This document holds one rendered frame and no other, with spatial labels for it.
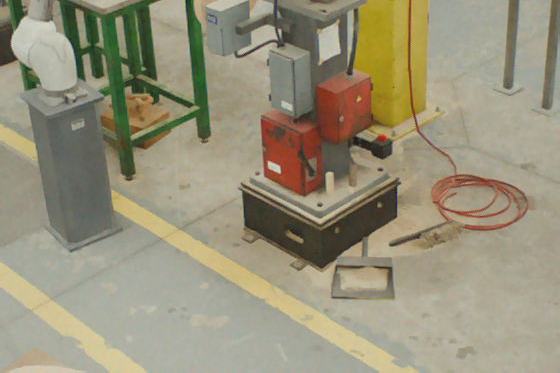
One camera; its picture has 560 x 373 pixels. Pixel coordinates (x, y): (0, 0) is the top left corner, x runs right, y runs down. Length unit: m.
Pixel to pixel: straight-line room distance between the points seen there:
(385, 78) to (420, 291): 1.41
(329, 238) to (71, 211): 1.15
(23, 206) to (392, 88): 1.93
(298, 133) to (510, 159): 1.41
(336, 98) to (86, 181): 1.20
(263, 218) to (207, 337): 0.71
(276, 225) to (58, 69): 1.16
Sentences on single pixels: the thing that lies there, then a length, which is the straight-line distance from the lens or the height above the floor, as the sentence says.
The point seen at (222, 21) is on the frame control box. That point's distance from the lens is 4.38.
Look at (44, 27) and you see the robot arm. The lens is 4.80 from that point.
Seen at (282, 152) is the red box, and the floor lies 0.49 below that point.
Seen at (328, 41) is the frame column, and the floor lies 0.95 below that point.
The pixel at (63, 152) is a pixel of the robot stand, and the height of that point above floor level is 0.50.
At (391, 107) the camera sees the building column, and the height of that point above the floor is 0.14.
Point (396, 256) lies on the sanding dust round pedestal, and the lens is 4.80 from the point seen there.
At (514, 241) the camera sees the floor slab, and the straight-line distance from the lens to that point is 4.94.
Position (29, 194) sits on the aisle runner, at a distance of 5.47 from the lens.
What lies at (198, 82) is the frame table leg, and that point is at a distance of 5.53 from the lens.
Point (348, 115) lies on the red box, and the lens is 4.49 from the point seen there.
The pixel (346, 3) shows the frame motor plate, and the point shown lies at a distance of 4.37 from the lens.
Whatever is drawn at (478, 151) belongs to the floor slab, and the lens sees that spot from 5.58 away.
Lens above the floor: 2.80
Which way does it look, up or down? 31 degrees down
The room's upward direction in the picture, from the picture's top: 5 degrees counter-clockwise
